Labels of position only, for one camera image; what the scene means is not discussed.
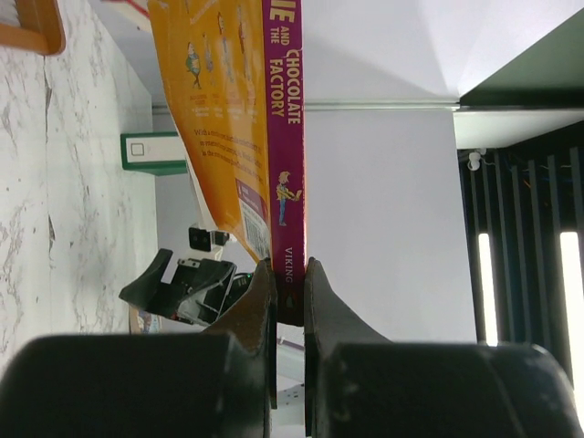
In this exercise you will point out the brown cover book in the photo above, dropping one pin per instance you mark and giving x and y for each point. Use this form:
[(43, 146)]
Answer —
[(142, 322)]

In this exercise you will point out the yellow Roald Dahl book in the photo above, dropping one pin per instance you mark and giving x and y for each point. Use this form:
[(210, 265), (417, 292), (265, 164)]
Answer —
[(232, 73)]

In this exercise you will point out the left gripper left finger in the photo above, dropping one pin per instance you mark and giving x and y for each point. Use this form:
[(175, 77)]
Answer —
[(216, 383)]

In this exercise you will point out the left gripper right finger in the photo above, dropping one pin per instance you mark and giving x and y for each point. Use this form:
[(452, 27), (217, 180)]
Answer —
[(360, 384)]

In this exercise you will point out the wooden two-tier book rack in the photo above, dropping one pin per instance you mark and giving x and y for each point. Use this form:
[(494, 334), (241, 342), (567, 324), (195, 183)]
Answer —
[(32, 25)]

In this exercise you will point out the green lever arch binder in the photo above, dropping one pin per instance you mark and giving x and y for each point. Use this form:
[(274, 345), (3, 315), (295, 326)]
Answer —
[(155, 153)]

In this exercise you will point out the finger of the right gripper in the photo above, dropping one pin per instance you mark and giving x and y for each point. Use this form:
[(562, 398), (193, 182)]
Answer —
[(149, 293)]

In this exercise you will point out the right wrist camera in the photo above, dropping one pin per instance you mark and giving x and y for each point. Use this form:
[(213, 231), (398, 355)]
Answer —
[(205, 240)]

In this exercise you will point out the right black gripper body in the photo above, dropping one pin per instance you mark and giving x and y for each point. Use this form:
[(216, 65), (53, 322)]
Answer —
[(208, 289)]

